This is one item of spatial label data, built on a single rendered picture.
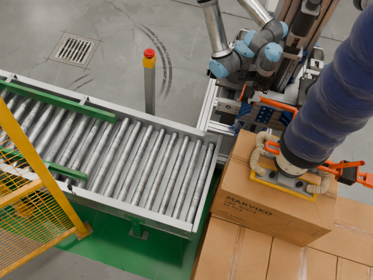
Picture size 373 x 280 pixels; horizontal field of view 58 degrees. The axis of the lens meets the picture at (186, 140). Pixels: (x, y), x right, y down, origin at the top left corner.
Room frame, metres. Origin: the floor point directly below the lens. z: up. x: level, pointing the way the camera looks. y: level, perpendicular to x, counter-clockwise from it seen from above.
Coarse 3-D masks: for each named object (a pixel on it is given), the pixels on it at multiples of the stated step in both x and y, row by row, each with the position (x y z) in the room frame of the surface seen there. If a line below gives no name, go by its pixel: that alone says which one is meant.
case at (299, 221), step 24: (240, 144) 0.97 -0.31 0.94; (240, 168) 0.83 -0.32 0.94; (216, 192) 0.77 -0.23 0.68; (240, 192) 0.69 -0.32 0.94; (264, 192) 0.71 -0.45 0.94; (336, 192) 0.78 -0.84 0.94; (240, 216) 0.65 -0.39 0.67; (264, 216) 0.63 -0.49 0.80; (288, 216) 0.61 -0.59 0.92; (312, 216) 0.63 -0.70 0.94; (288, 240) 0.59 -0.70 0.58; (312, 240) 0.57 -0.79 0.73
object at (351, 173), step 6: (342, 162) 0.82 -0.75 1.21; (342, 168) 0.78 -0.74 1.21; (348, 168) 0.80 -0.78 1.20; (354, 168) 0.80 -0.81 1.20; (342, 174) 0.76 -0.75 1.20; (348, 174) 0.76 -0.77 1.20; (354, 174) 0.77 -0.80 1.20; (336, 180) 0.74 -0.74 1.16; (342, 180) 0.74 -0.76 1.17; (348, 180) 0.73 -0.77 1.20; (354, 180) 0.74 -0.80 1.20
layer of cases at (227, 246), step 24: (216, 216) 0.67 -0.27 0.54; (336, 216) 0.81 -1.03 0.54; (360, 216) 0.83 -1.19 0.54; (216, 240) 0.53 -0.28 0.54; (240, 240) 0.55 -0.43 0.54; (264, 240) 0.57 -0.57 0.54; (336, 240) 0.65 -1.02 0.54; (360, 240) 0.68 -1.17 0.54; (216, 264) 0.39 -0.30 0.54; (240, 264) 0.41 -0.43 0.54; (264, 264) 0.43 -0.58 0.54; (288, 264) 0.46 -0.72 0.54; (312, 264) 0.48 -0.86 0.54; (336, 264) 0.51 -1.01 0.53; (360, 264) 0.53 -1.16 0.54
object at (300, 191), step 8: (264, 168) 0.78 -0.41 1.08; (272, 168) 0.79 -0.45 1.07; (256, 176) 0.73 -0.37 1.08; (264, 176) 0.74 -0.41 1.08; (272, 176) 0.73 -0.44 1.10; (264, 184) 0.70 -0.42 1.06; (272, 184) 0.70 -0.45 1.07; (280, 184) 0.71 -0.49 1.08; (296, 184) 0.72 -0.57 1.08; (304, 184) 0.73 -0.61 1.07; (312, 184) 0.74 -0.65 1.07; (288, 192) 0.68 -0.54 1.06; (296, 192) 0.69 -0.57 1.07; (304, 192) 0.69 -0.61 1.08; (312, 200) 0.66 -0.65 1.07
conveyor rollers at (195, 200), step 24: (24, 120) 1.11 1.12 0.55; (72, 120) 1.17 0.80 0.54; (96, 120) 1.20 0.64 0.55; (0, 144) 0.90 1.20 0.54; (72, 144) 0.99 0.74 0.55; (144, 144) 1.08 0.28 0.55; (168, 144) 1.11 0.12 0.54; (72, 168) 0.82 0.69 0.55; (120, 168) 0.88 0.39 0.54; (144, 168) 0.91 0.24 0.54; (192, 168) 0.96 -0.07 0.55; (96, 192) 0.69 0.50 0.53; (120, 192) 0.72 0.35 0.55; (168, 192) 0.77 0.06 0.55; (192, 216) 0.64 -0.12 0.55
